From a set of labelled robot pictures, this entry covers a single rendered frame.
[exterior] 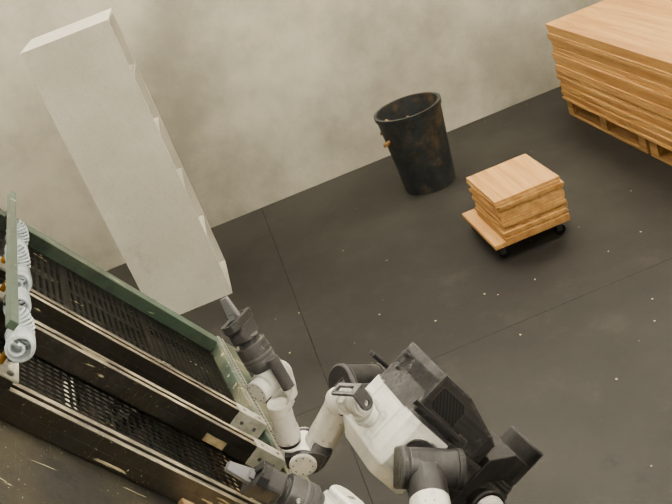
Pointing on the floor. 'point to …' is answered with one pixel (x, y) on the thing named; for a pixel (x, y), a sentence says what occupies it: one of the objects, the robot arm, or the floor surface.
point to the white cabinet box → (128, 161)
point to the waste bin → (418, 142)
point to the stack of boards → (619, 70)
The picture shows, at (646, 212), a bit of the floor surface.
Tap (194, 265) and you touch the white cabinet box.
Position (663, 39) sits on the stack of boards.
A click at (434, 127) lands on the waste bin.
